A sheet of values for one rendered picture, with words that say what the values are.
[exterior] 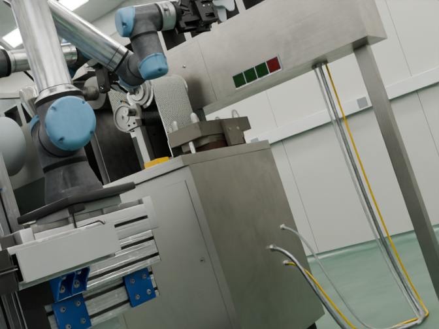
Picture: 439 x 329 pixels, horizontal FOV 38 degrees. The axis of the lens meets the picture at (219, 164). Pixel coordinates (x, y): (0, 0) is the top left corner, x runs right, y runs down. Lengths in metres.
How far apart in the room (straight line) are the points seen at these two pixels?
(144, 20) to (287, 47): 1.14
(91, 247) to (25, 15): 0.57
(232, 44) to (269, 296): 1.11
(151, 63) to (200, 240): 0.85
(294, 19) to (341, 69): 2.44
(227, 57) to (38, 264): 1.72
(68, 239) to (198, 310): 1.06
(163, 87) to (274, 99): 2.69
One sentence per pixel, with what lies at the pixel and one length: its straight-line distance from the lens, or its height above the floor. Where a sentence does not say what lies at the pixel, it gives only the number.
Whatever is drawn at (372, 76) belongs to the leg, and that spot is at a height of 1.00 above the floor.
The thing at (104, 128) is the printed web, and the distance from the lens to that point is 2.99.
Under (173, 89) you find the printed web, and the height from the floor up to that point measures 1.24.
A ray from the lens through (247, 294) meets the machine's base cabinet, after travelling 2.38.
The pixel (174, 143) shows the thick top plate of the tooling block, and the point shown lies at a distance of 2.59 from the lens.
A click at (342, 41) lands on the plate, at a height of 1.16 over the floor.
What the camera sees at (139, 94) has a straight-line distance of 2.71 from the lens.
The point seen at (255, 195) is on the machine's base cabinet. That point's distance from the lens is 2.59.
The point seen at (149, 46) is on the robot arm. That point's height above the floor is 1.13.
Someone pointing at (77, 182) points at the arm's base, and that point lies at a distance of 1.63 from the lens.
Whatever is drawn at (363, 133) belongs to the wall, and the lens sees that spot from 5.08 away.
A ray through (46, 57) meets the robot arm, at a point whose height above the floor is 1.15.
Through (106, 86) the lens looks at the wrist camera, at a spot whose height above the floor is 1.28.
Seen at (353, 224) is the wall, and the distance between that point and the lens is 5.21.
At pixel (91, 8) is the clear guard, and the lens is 3.23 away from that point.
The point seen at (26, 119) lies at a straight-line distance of 3.60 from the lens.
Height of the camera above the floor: 0.69
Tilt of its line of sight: 3 degrees up
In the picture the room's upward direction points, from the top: 18 degrees counter-clockwise
